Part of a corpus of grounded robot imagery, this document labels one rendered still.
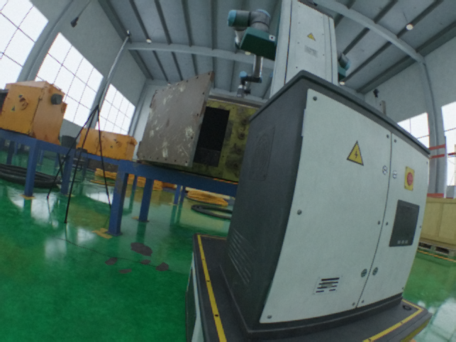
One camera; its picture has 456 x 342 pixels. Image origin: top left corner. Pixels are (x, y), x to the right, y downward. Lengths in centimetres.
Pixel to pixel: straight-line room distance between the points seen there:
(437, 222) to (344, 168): 494
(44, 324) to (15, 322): 11
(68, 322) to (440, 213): 551
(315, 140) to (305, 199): 10
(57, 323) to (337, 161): 96
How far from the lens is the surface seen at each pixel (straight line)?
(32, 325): 87
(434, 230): 529
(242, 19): 130
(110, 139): 493
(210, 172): 147
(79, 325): 86
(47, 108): 296
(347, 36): 1164
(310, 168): 34
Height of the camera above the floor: 61
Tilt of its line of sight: 4 degrees up
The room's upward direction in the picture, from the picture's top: 12 degrees clockwise
